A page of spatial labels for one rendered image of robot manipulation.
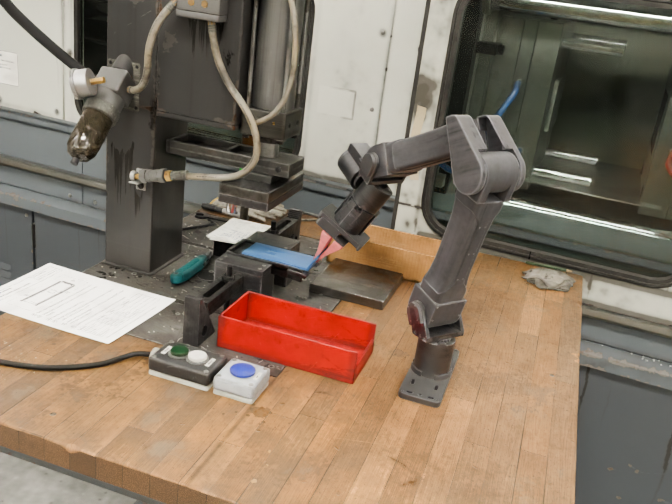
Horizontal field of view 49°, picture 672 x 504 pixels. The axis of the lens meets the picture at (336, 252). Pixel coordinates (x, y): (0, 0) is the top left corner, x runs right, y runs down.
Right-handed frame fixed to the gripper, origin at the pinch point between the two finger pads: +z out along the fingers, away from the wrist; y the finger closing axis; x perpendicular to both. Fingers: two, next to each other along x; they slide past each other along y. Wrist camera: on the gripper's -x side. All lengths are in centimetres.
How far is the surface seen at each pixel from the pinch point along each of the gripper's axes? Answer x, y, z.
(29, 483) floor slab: -23, 23, 130
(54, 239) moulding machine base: -70, 75, 94
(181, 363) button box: 36.5, 3.7, 12.0
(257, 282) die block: 8.1, 5.3, 8.5
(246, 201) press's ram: 8.9, 16.2, -3.1
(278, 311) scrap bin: 12.7, -1.5, 7.5
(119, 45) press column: 5, 54, -8
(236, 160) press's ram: 2.5, 23.7, -5.0
